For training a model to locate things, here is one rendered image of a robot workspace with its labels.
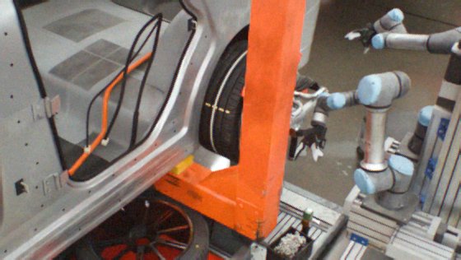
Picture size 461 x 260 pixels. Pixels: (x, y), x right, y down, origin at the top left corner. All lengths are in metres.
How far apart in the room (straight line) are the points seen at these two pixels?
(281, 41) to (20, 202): 1.15
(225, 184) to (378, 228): 0.75
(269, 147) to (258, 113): 0.16
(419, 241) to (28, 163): 1.71
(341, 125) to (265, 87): 2.42
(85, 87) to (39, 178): 0.96
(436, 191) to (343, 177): 1.44
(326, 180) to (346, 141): 0.52
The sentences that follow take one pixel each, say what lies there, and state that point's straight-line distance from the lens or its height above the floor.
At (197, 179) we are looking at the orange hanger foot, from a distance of 3.12.
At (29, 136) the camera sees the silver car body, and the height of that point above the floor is 1.37.
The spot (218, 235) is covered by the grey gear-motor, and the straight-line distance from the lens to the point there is 3.51.
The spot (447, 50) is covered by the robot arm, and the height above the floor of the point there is 1.39.
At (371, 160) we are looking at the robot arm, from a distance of 2.70.
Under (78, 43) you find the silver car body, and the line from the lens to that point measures 3.62.
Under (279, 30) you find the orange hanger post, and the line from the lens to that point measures 2.38.
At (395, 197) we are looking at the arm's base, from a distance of 2.87.
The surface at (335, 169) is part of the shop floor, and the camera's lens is 4.42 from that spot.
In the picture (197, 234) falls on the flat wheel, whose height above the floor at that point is 0.50.
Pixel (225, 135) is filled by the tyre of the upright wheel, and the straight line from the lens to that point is 3.15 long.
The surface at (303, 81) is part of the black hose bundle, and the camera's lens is 3.31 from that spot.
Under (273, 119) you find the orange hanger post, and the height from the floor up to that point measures 1.25.
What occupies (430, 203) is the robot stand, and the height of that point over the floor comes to 0.78.
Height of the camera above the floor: 2.66
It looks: 35 degrees down
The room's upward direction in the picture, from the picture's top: 4 degrees clockwise
